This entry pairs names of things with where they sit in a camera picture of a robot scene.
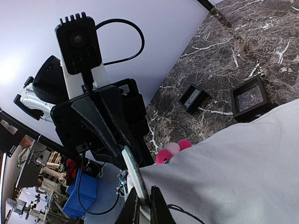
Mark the white and green garment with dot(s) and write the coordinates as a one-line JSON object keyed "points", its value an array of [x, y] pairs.
{"points": [[247, 173]]}

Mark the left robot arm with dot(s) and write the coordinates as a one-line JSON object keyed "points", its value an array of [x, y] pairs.
{"points": [[46, 90]]}

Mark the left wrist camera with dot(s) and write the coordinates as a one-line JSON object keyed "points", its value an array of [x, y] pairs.
{"points": [[78, 42]]}

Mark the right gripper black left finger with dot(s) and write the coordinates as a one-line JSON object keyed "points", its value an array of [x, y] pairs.
{"points": [[130, 213]]}

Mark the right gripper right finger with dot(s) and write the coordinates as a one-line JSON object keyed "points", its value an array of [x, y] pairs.
{"points": [[159, 212]]}

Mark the black square box left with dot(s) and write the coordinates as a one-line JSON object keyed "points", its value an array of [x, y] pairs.
{"points": [[192, 98]]}

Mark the left black frame post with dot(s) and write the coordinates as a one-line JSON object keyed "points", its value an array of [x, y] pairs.
{"points": [[215, 13]]}

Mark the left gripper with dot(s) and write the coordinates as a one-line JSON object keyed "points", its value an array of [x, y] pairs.
{"points": [[104, 121]]}

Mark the pink flower brooch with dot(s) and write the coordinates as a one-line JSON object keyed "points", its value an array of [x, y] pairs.
{"points": [[170, 150]]}

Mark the black square box right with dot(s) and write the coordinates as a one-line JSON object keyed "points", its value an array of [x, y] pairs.
{"points": [[249, 100]]}

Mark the black square box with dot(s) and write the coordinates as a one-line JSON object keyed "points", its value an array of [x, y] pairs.
{"points": [[192, 98], [249, 100]]}

